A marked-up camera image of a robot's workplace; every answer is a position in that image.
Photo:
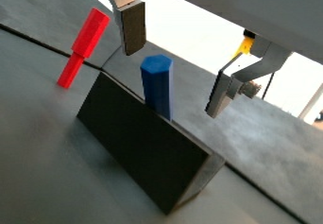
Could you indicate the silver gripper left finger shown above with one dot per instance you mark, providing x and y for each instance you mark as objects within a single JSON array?
[{"x": 130, "y": 17}]

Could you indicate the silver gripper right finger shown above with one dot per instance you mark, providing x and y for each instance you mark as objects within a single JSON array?
[{"x": 230, "y": 85}]

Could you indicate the blue hexagonal peg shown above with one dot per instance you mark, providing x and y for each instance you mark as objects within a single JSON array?
[{"x": 156, "y": 71}]

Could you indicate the red hexagonal peg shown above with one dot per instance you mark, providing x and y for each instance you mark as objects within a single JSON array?
[{"x": 84, "y": 44}]

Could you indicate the black angle bracket fixture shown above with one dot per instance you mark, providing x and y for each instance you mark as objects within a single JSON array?
[{"x": 168, "y": 162}]

